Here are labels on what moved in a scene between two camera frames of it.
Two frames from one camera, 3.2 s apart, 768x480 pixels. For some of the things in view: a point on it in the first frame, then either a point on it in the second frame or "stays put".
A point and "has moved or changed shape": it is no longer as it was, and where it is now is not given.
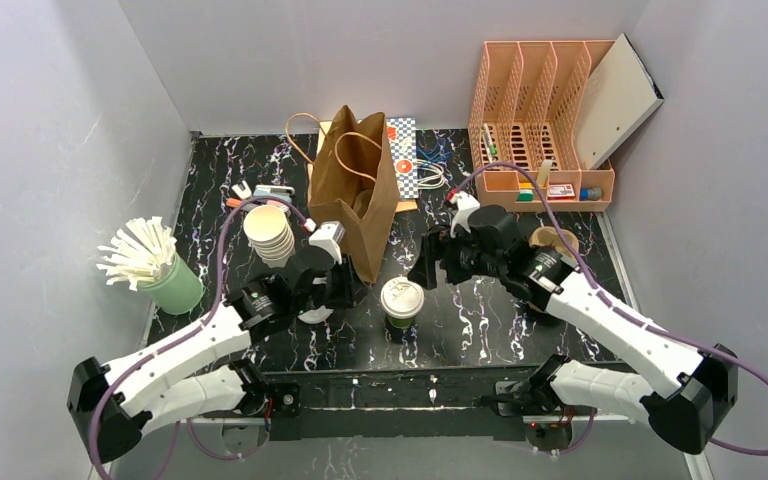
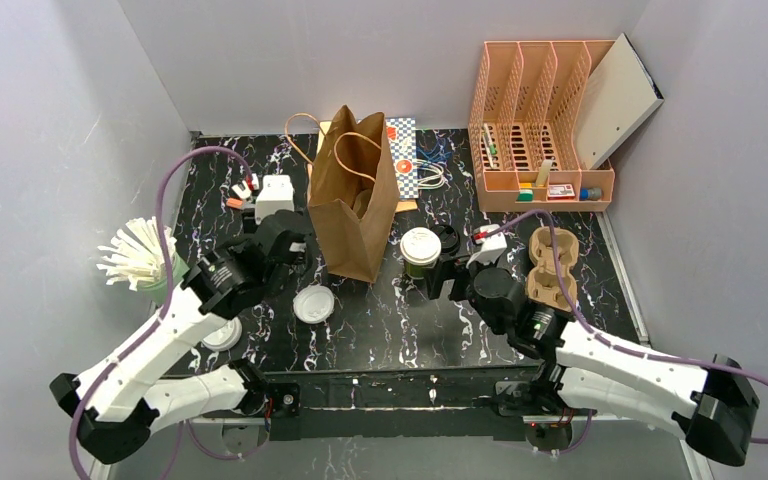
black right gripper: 444,252 -> 441,277
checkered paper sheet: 402,134 stays put
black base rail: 399,404 stays put
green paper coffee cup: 401,301 has moved or changed shape
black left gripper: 342,283 -> 289,240
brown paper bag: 351,179 stays put
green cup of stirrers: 144,253 stays put
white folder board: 619,97 stays put
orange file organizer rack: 529,108 stays put
